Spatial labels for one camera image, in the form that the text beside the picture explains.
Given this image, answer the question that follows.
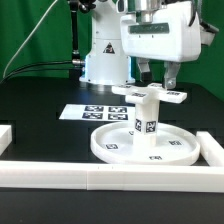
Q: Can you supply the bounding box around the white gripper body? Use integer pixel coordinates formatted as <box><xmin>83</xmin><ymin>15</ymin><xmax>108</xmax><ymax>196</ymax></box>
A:
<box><xmin>120</xmin><ymin>1</ymin><xmax>201</xmax><ymax>62</ymax></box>

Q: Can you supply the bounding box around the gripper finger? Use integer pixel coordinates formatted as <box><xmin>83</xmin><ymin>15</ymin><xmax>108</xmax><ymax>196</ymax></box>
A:
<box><xmin>137</xmin><ymin>58</ymin><xmax>152</xmax><ymax>82</ymax></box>
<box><xmin>163</xmin><ymin>62</ymin><xmax>181</xmax><ymax>89</ymax></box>

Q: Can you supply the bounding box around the white cross-shaped table base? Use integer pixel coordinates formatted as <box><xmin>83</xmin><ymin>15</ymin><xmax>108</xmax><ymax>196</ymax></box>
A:
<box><xmin>112</xmin><ymin>83</ymin><xmax>187</xmax><ymax>105</ymax></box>

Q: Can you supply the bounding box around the white round table top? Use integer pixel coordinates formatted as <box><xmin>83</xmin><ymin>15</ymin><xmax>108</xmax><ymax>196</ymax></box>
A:
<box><xmin>90</xmin><ymin>122</ymin><xmax>200</xmax><ymax>166</ymax></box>

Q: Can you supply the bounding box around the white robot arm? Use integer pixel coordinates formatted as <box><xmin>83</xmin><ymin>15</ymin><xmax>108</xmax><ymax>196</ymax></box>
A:
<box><xmin>81</xmin><ymin>0</ymin><xmax>201</xmax><ymax>89</ymax></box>

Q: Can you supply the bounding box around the white marker sheet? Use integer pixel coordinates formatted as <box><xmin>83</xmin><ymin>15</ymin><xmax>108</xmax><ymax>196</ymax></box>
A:
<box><xmin>59</xmin><ymin>104</ymin><xmax>135</xmax><ymax>122</ymax></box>

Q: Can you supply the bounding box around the white right fence bar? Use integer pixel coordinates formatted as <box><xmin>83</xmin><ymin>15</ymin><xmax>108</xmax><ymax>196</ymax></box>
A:
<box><xmin>196</xmin><ymin>131</ymin><xmax>224</xmax><ymax>167</ymax></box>

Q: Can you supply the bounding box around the white fence bar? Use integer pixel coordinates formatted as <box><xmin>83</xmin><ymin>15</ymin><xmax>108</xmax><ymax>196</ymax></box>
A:
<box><xmin>0</xmin><ymin>125</ymin><xmax>12</xmax><ymax>156</ymax></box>
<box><xmin>0</xmin><ymin>161</ymin><xmax>224</xmax><ymax>193</ymax></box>
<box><xmin>196</xmin><ymin>131</ymin><xmax>224</xmax><ymax>167</ymax></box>

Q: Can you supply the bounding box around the white left fence bar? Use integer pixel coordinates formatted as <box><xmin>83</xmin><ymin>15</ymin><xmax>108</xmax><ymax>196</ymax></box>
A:
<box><xmin>0</xmin><ymin>125</ymin><xmax>12</xmax><ymax>156</ymax></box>

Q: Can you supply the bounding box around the white front fence bar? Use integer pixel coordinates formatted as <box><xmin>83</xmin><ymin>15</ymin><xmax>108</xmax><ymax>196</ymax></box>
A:
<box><xmin>0</xmin><ymin>161</ymin><xmax>224</xmax><ymax>193</ymax></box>

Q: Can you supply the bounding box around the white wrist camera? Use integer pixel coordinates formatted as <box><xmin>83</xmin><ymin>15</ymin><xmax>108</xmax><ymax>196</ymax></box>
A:
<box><xmin>200</xmin><ymin>20</ymin><xmax>219</xmax><ymax>46</ymax></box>

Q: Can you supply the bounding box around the black cable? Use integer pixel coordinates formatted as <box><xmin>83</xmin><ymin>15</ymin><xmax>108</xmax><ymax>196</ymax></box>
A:
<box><xmin>0</xmin><ymin>60</ymin><xmax>75</xmax><ymax>84</ymax></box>

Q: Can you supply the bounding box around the grey cable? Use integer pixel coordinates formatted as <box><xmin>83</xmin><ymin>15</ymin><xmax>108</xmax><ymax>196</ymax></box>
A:
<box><xmin>2</xmin><ymin>0</ymin><xmax>60</xmax><ymax>80</ymax></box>

